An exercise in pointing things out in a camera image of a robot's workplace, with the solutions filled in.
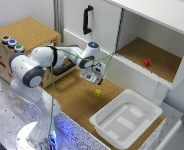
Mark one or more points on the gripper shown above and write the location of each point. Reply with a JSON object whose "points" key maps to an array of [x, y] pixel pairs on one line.
{"points": [[92, 73]]}

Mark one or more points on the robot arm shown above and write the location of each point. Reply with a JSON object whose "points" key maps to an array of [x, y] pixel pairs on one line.
{"points": [[27, 71]]}

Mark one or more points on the wooden drawer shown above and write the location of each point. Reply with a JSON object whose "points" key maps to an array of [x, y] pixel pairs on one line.
{"points": [[47, 80]]}

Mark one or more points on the wooden drawer box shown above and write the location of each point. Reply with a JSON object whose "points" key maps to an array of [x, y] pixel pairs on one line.
{"points": [[28, 30]]}

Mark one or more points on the yellow block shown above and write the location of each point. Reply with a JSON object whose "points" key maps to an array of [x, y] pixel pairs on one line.
{"points": [[98, 92]]}

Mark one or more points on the white sliding door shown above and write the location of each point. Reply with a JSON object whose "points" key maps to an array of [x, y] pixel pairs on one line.
{"points": [[105, 20]]}

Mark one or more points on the pink block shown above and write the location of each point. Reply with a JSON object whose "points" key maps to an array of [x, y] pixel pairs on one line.
{"points": [[146, 62]]}

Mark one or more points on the white plastic box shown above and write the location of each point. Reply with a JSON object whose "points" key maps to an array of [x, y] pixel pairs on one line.
{"points": [[125, 121]]}

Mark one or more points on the green button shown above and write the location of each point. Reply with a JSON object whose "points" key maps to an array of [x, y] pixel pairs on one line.
{"points": [[18, 47]]}

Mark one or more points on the white cabinet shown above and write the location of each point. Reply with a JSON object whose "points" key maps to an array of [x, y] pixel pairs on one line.
{"points": [[148, 13]]}

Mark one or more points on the blue button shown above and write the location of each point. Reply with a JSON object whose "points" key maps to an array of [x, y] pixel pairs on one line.
{"points": [[12, 42]]}

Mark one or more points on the red button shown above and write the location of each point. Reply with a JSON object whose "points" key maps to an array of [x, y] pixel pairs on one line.
{"points": [[6, 38]]}

